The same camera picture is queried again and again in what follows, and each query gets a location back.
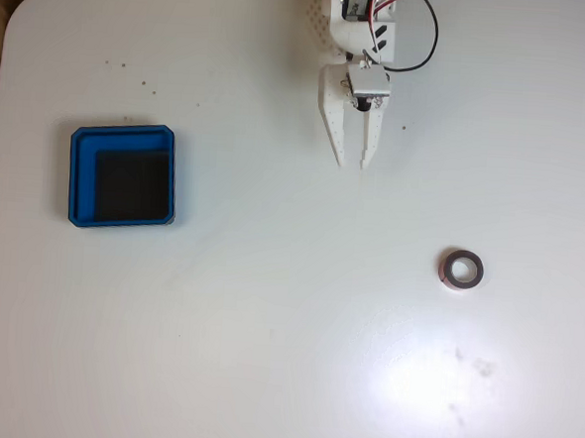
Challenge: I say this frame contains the white camera box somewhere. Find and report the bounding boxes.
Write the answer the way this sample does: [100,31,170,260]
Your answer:
[345,62,395,100]

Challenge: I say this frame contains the white perforated base plate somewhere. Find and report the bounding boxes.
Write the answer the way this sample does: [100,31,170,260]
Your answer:
[301,0,336,54]

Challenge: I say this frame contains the blue square box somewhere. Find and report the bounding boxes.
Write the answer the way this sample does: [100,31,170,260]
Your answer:
[64,118,183,235]

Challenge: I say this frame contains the red tape roll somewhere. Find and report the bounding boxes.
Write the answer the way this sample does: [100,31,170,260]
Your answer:
[437,247,486,294]

